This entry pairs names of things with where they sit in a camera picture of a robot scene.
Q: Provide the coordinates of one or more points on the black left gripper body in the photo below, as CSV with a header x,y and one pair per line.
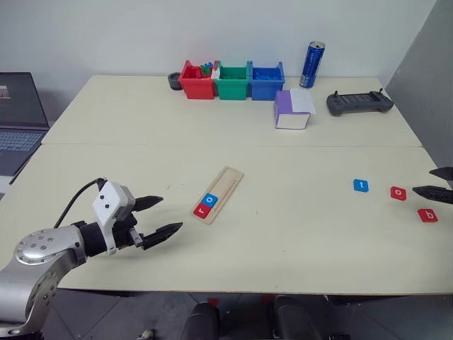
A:
x,y
124,230

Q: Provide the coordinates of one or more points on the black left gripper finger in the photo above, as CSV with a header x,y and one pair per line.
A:
x,y
161,233
148,203

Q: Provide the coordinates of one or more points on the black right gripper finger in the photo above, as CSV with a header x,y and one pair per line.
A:
x,y
444,173
435,193

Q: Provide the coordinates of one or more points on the red letter tile b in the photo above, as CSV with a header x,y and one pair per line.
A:
x,y
428,215

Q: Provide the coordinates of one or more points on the red letter tile o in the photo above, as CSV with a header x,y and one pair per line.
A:
x,y
398,193

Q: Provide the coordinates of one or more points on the wooden letter tray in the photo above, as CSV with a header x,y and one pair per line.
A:
x,y
226,180

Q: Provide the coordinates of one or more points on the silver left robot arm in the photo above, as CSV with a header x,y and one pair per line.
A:
x,y
35,248

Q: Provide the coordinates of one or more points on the red letter tile r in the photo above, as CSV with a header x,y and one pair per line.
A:
x,y
202,211

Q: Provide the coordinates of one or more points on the blue letter tile o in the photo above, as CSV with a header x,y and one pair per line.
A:
x,y
210,200

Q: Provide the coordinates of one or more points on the blue letter tile t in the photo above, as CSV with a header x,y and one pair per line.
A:
x,y
361,185

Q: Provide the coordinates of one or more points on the dark grey handheld controller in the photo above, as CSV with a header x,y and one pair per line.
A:
x,y
357,101

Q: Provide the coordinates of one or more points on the black round holder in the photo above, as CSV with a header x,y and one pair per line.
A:
x,y
174,83

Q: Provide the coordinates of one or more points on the red plastic bin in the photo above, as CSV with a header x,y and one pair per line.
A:
x,y
198,88

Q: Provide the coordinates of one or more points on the green plastic bin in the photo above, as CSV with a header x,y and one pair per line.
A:
x,y
231,90

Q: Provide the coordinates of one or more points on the green toy brick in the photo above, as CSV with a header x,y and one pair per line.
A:
x,y
206,69

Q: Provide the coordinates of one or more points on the white toy brick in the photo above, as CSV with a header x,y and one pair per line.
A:
x,y
215,73

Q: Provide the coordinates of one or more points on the grey laptop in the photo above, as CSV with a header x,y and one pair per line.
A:
x,y
17,117

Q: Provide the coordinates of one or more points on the white paper sheet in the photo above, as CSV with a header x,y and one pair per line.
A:
x,y
302,101

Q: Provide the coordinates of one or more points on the blue plastic bin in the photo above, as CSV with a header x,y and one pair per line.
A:
x,y
267,90

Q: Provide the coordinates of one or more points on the purple and white box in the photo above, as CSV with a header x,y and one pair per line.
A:
x,y
283,106

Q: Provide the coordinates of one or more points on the blue drink can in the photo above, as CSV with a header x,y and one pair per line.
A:
x,y
311,67

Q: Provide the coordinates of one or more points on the blue toy bricks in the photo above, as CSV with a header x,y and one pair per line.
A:
x,y
265,75

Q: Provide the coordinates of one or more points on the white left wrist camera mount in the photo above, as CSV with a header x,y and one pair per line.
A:
x,y
106,202

